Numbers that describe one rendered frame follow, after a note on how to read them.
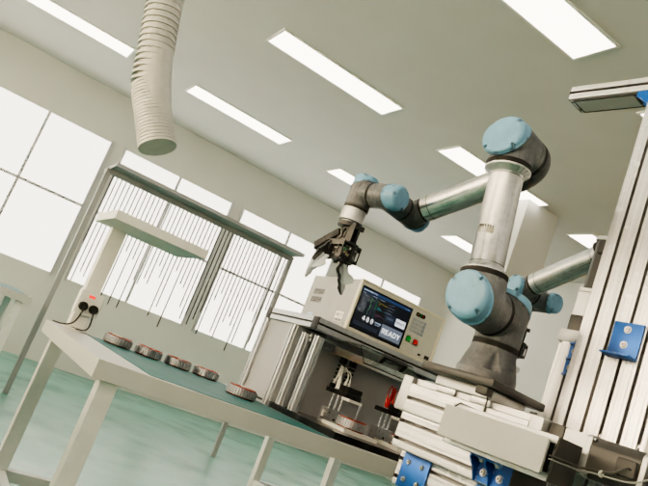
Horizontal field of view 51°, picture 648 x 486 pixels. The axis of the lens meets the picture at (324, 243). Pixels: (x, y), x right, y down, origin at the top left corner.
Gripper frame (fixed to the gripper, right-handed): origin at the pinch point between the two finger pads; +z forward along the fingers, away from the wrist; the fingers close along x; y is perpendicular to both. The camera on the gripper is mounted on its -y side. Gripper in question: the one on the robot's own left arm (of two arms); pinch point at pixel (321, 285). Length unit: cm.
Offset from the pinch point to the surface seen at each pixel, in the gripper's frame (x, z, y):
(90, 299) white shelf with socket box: -25, 27, -100
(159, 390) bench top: -30, 43, -11
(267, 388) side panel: 36, 34, -56
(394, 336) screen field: 69, -2, -35
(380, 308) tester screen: 58, -9, -37
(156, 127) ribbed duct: -25, -47, -111
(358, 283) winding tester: 47, -14, -41
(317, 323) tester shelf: 33, 6, -38
